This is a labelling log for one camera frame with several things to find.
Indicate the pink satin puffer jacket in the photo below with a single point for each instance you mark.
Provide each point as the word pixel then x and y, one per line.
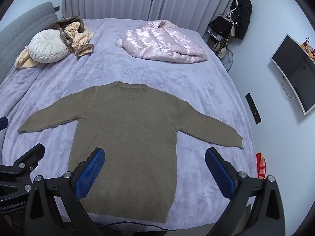
pixel 160 40

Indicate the curved computer monitor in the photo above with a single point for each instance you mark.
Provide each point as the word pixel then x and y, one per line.
pixel 297 68

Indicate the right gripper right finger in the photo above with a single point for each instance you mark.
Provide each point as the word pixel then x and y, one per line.
pixel 267 214

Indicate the orange flower decoration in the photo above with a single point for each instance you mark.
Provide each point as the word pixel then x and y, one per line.
pixel 308 48

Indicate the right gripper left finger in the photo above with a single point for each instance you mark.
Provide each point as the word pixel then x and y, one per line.
pixel 54 207

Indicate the red stool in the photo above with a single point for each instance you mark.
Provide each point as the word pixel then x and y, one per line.
pixel 261 166

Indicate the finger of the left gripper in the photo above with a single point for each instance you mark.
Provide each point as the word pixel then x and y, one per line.
pixel 3 123
pixel 29 161

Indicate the peach and brown knot pillow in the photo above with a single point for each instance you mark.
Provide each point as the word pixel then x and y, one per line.
pixel 77 34

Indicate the round white pleated cushion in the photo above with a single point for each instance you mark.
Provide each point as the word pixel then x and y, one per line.
pixel 48 46

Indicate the olive brown knit sweater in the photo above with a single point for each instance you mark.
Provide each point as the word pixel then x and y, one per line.
pixel 137 126

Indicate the black bag on rack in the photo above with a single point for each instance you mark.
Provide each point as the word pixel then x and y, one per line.
pixel 219 31

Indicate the lavender plush bed blanket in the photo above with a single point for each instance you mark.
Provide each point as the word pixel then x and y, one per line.
pixel 205 85

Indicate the grey quilted headboard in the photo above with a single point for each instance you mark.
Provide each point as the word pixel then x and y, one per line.
pixel 17 34

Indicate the white standing fan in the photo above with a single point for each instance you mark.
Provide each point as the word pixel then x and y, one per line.
pixel 227 59

